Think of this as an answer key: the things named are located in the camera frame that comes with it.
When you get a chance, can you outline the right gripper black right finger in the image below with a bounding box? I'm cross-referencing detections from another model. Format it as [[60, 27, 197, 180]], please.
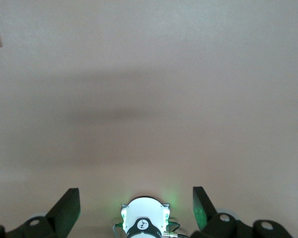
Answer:
[[190, 186, 295, 238]]

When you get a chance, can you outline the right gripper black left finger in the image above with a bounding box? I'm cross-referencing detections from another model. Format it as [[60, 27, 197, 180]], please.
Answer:
[[0, 187, 81, 238]]

